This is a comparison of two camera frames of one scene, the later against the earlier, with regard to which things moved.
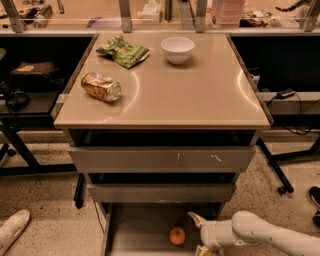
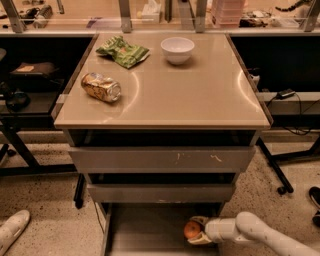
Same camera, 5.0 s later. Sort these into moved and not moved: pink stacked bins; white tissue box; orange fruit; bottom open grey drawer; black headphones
Moved: orange fruit
Not moved: black headphones; pink stacked bins; bottom open grey drawer; white tissue box
